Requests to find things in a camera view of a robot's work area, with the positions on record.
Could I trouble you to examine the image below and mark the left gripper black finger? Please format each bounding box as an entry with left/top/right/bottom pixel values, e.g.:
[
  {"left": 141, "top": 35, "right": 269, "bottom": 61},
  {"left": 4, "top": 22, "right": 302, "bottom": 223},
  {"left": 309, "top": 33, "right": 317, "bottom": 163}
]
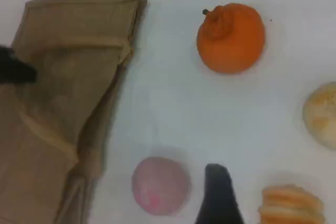
[{"left": 0, "top": 45, "right": 38, "bottom": 84}]

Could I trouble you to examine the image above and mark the orange striped long bread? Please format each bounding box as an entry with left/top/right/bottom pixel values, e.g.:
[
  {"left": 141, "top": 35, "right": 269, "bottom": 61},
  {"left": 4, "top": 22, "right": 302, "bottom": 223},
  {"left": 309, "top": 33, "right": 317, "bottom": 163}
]
[{"left": 257, "top": 185, "right": 327, "bottom": 224}]

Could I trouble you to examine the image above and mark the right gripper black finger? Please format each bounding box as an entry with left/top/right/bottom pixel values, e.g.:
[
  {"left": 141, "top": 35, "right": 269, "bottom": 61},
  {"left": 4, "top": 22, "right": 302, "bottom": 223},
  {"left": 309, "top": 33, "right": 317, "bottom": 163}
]
[{"left": 193, "top": 163, "right": 245, "bottom": 224}]

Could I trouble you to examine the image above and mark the pink round bun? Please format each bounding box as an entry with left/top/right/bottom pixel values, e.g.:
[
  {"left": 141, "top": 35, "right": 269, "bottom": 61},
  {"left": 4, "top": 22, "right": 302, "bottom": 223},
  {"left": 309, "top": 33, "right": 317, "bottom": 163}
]
[{"left": 131, "top": 156, "right": 191, "bottom": 216}]

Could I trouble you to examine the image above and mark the brown jute bag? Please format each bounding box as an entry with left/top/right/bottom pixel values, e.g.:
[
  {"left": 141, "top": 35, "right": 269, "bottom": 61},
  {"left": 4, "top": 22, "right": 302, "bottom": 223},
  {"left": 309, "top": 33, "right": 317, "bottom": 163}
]
[{"left": 0, "top": 0, "right": 148, "bottom": 224}]

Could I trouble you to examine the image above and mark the orange tangerine toy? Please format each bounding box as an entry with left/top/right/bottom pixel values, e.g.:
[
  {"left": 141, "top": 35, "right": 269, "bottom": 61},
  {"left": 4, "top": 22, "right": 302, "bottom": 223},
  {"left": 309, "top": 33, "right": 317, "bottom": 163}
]
[{"left": 196, "top": 3, "right": 266, "bottom": 74}]

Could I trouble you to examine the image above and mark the pale egg yolk pastry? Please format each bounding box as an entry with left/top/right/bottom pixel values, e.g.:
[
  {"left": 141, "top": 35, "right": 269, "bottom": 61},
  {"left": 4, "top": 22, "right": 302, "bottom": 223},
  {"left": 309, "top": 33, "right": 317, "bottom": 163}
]
[{"left": 302, "top": 81, "right": 336, "bottom": 152}]

